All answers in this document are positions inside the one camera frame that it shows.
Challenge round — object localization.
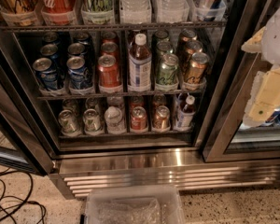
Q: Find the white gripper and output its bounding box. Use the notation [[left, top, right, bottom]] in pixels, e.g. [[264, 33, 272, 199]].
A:
[[241, 8, 280, 127]]

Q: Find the blue label tea bottle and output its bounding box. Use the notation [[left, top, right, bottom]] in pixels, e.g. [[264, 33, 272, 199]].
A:
[[129, 34, 152, 91]]

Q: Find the front gold can middle shelf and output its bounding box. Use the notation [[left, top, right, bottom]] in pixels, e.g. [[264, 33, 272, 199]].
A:
[[184, 52, 209, 84]]

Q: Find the gold can shelf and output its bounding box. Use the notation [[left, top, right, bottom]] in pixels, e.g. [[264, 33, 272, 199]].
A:
[[153, 105, 170, 130], [184, 52, 209, 84], [181, 40, 203, 64]]

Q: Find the right fridge glass door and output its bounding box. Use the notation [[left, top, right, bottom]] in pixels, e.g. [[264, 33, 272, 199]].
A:
[[195, 0, 280, 163]]

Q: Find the front green can middle shelf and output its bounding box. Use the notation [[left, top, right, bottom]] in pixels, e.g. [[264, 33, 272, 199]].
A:
[[156, 53, 178, 86]]

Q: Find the small tea bottle bottom shelf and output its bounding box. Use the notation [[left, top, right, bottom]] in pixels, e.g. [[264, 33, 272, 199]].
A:
[[175, 95, 196, 128]]

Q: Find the clear water bottle top right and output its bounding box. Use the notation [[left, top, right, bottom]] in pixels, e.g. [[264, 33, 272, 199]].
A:
[[155, 0, 189, 23]]

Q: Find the front gold can bottom shelf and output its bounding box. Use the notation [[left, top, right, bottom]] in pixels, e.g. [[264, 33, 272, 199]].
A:
[[153, 105, 170, 130]]

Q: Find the front red can bottom shelf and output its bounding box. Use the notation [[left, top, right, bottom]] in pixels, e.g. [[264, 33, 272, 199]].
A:
[[131, 106, 147, 131]]

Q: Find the clear water bottle top left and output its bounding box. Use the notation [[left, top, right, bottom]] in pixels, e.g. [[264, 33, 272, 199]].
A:
[[119, 0, 151, 24]]

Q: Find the front red can middle shelf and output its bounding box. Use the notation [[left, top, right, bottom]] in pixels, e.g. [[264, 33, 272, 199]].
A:
[[97, 55, 121, 88]]

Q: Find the red cola can top shelf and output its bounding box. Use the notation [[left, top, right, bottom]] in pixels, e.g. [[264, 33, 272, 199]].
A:
[[41, 0, 77, 26]]

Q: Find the fridge bottom vent grille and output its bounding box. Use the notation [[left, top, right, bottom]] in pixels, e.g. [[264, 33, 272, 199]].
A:
[[63, 164, 280, 198]]

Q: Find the open left fridge door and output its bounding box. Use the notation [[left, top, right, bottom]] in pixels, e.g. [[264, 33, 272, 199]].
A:
[[0, 50, 54, 175]]

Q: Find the orange can top shelf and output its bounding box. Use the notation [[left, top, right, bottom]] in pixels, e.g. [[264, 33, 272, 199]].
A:
[[0, 0, 38, 26]]

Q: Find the blue energy drink can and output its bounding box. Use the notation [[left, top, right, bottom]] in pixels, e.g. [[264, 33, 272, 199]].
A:
[[195, 0, 221, 21]]

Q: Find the clear plastic bin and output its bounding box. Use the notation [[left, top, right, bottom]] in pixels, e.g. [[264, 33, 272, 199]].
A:
[[84, 185, 186, 224]]

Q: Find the blue can column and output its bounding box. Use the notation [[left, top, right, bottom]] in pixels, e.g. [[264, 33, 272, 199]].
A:
[[66, 56, 92, 90], [67, 43, 89, 61], [40, 44, 62, 67], [33, 58, 63, 91]]

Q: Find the front green can bottom left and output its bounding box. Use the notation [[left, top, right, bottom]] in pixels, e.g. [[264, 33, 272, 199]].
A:
[[58, 109, 81, 136]]

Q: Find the middle blue can left column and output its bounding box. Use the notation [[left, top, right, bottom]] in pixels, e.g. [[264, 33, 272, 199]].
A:
[[40, 44, 62, 67]]

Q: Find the front blue can left column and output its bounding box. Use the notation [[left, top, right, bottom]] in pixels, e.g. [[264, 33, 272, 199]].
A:
[[33, 58, 63, 91]]

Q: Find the black cable on floor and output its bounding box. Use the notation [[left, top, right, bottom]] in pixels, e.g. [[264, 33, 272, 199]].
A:
[[0, 163, 48, 224]]

